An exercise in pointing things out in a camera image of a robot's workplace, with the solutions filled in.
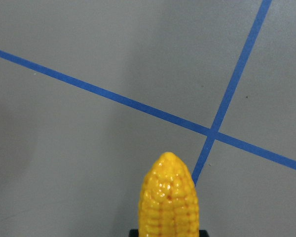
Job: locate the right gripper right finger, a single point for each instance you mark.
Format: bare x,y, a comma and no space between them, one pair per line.
203,233

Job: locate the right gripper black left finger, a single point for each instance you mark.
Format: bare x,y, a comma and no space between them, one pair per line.
133,233

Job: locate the yellow plastic corn cob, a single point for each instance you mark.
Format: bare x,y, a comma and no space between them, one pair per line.
168,204

